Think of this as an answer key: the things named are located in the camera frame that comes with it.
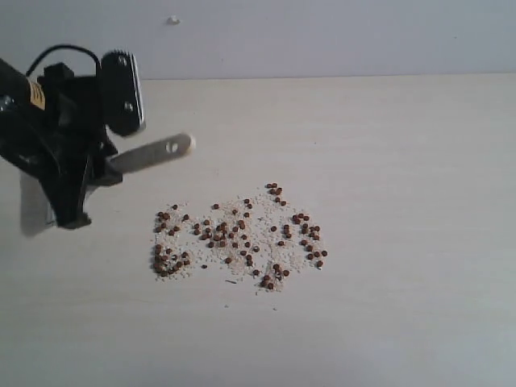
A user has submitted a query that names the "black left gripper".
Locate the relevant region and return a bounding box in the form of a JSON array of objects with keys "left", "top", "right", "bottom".
[{"left": 1, "top": 62, "right": 123, "bottom": 230}]

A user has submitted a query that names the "wooden paint brush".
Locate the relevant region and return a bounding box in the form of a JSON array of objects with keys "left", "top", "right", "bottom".
[{"left": 19, "top": 133, "right": 196, "bottom": 238}]

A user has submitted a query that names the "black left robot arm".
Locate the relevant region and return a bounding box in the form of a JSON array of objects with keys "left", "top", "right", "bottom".
[{"left": 1, "top": 62, "right": 122, "bottom": 230}]

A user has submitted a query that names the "pile of beans and rice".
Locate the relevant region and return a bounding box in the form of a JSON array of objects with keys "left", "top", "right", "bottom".
[{"left": 150, "top": 181, "right": 329, "bottom": 292}]

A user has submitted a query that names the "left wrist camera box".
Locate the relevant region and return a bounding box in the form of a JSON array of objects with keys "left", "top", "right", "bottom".
[{"left": 100, "top": 50, "right": 145, "bottom": 137}]

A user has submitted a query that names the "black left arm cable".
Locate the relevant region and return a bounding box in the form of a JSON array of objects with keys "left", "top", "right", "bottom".
[{"left": 26, "top": 44, "right": 102, "bottom": 77}]

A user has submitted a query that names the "white wall anchor plug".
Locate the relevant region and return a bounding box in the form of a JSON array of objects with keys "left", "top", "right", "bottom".
[{"left": 166, "top": 15, "right": 181, "bottom": 26}]

